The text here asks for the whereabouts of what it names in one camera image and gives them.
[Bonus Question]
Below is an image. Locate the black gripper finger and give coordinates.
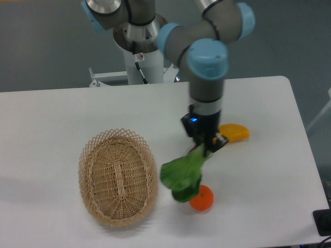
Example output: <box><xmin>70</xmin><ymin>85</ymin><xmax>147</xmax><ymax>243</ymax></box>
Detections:
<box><xmin>206</xmin><ymin>133</ymin><xmax>229</xmax><ymax>157</ymax></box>

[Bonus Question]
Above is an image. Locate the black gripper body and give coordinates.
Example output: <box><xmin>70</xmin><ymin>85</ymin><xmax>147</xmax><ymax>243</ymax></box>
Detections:
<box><xmin>181</xmin><ymin>104</ymin><xmax>221</xmax><ymax>146</ymax></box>

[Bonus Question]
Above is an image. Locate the green bok choy vegetable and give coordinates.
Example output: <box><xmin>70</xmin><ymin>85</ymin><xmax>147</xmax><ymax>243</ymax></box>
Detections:
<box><xmin>160</xmin><ymin>144</ymin><xmax>213</xmax><ymax>203</ymax></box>

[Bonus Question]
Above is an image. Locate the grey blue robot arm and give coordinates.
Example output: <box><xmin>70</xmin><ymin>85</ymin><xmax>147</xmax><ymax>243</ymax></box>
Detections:
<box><xmin>81</xmin><ymin>1</ymin><xmax>255</xmax><ymax>157</ymax></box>

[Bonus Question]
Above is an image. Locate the woven wicker basket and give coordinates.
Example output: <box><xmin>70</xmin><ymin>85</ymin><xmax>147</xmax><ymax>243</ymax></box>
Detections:
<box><xmin>78</xmin><ymin>129</ymin><xmax>158</xmax><ymax>227</ymax></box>

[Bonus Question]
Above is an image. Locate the yellow mango fruit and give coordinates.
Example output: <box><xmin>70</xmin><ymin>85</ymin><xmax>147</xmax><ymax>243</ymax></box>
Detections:
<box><xmin>213</xmin><ymin>123</ymin><xmax>250</xmax><ymax>145</ymax></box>

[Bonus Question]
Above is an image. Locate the purple sweet potato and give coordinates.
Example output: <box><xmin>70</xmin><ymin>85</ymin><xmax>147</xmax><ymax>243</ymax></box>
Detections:
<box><xmin>188</xmin><ymin>146</ymin><xmax>196</xmax><ymax>153</ymax></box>

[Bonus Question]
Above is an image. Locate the orange tangerine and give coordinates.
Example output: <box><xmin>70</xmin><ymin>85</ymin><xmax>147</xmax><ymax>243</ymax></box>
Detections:
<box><xmin>189</xmin><ymin>185</ymin><xmax>214</xmax><ymax>212</ymax></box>

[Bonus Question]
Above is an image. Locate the black device at edge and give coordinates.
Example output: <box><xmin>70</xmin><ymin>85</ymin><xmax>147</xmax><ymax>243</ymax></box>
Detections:
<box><xmin>312</xmin><ymin>209</ymin><xmax>330</xmax><ymax>237</ymax></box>

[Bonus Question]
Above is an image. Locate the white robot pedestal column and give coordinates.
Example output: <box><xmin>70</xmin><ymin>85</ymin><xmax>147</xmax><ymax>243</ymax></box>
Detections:
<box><xmin>122</xmin><ymin>49</ymin><xmax>163</xmax><ymax>84</ymax></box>

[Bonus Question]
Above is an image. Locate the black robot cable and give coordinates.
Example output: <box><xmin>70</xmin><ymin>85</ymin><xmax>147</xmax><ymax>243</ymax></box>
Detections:
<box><xmin>131</xmin><ymin>40</ymin><xmax>149</xmax><ymax>85</ymax></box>

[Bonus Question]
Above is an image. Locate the white frame at right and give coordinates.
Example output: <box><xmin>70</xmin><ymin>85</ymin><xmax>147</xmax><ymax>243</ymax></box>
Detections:
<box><xmin>306</xmin><ymin>88</ymin><xmax>331</xmax><ymax>133</ymax></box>

